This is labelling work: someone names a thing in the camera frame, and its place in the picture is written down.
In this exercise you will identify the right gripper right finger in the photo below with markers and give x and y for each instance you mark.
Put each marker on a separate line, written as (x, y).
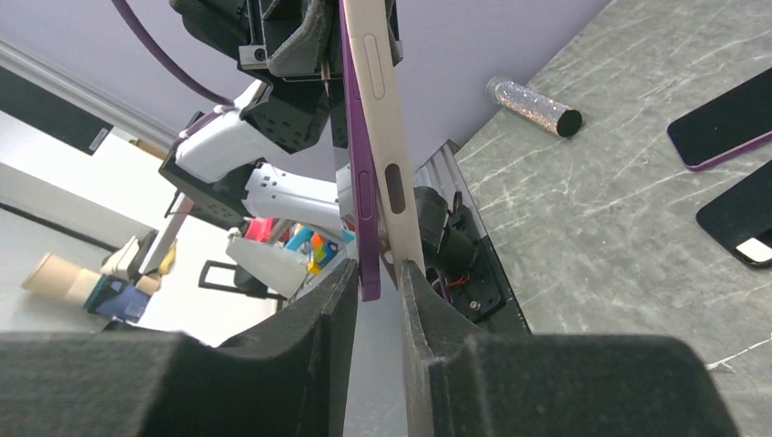
(462, 380)

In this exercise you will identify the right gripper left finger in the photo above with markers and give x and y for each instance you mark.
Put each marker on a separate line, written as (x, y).
(286, 376)

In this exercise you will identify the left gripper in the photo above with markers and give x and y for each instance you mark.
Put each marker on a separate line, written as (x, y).
(298, 53)

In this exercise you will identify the phone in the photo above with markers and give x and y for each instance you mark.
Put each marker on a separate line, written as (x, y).
(380, 167)

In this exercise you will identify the black smartphone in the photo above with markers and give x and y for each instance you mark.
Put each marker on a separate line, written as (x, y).
(726, 126)
(739, 219)

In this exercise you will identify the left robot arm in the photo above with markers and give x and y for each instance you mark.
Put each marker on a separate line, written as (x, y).
(227, 188)

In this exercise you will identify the colourful toy blocks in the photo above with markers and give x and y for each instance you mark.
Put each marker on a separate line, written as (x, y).
(319, 250)

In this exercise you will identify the cardboard paper cup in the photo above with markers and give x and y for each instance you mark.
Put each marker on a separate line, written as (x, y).
(56, 278)

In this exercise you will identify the glitter silver microphone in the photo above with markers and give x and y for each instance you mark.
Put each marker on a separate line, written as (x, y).
(549, 114)

